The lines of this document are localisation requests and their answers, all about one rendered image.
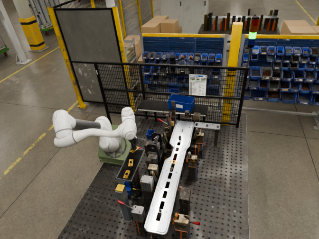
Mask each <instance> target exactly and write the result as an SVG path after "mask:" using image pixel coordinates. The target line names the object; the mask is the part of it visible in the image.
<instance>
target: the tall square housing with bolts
mask: <svg viewBox="0 0 319 239"><path fill-rule="evenodd" d="M140 183H141V189H142V190H145V191H142V192H143V197H144V203H145V205H144V206H145V209H147V210H149V208H150V204H151V201H152V198H153V195H154V188H153V187H154V181H153V176H148V175H143V176H142V178H141V180H140Z"/></svg>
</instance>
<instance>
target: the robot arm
mask: <svg viewBox="0 0 319 239"><path fill-rule="evenodd" d="M52 119H53V126H54V130H55V133H56V138H55V139H54V144H55V146H56V147H69V146H72V145H74V144H76V143H78V142H80V141H82V140H83V139H85V138H87V137H89V136H99V138H100V141H99V146H100V148H101V149H102V150H103V151H105V152H107V153H108V154H109V153H112V154H113V157H115V156H116V153H122V138H125V139H127V140H128V141H129V142H130V143H131V147H132V149H134V150H136V149H137V148H136V145H137V144H138V137H137V136H136V132H137V128H136V123H135V116H134V112H133V110H132V108H130V107H125V108H123V109H122V124H121V125H119V126H118V128H117V129H116V130H113V129H112V127H111V124H110V121H109V120H108V119H107V118H106V117H105V116H100V117H98V118H97V119H96V120H95V122H93V121H87V120H81V119H74V118H73V117H72V116H70V115H69V114H68V112H67V111H65V110H57V111H55V112H54V114H53V118H52ZM73 129H74V130H79V131H74V132H73V131H72V130H73Z"/></svg>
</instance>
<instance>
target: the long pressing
mask: <svg viewBox="0 0 319 239"><path fill-rule="evenodd" d="M194 125H195V124H194V122H190V121H180V120H177V121H176V123H175V126H174V129H173V132H172V135H171V138H170V141H169V144H170V145H171V146H172V147H173V151H172V154H171V157H169V158H167V159H165V161H164V164H163V167H162V170H161V173H160V176H159V180H158V183H157V186H156V189H155V192H154V195H153V198H152V201H151V204H150V208H149V211H148V214H147V218H146V220H145V223H144V230H145V231H146V232H150V233H154V234H159V235H166V234H167V232H168V230H169V225H170V220H171V216H172V212H173V207H174V203H175V199H176V195H177V190H178V185H179V181H180V176H181V172H182V168H183V164H184V159H185V155H186V151H187V149H188V148H189V147H190V143H191V139H192V135H193V130H194ZM179 135H181V140H179V139H178V137H179ZM178 142H179V143H180V146H178V145H177V144H178ZM176 148H179V150H178V151H176ZM174 154H177V158H176V161H178V164H175V165H174V169H173V172H170V168H171V165H172V163H169V161H170V160H173V158H174ZM169 173H172V177H171V179H168V176H169ZM167 182H170V184H169V188H165V186H166V183H167ZM164 191H166V192H167V196H166V198H162V197H163V194H164ZM161 202H165V203H164V207H163V209H162V212H159V209H160V204H161ZM158 213H161V218H160V221H156V219H157V215H158Z"/></svg>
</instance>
